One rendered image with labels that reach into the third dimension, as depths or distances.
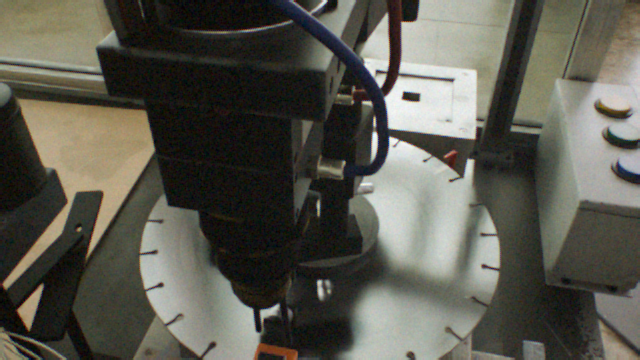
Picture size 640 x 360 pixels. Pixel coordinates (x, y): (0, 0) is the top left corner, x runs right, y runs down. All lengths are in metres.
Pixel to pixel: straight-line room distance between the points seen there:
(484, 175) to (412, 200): 0.38
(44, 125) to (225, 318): 0.72
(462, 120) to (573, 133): 0.14
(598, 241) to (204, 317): 0.48
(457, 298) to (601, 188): 0.30
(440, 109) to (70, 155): 0.60
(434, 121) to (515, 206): 0.21
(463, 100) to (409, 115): 0.09
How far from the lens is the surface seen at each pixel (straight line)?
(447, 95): 0.84
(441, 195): 0.58
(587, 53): 0.93
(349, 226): 0.43
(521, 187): 0.94
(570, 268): 0.79
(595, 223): 0.74
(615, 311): 1.83
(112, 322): 0.76
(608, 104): 0.88
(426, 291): 0.49
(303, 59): 0.19
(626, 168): 0.76
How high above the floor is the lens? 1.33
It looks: 41 degrees down
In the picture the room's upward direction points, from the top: straight up
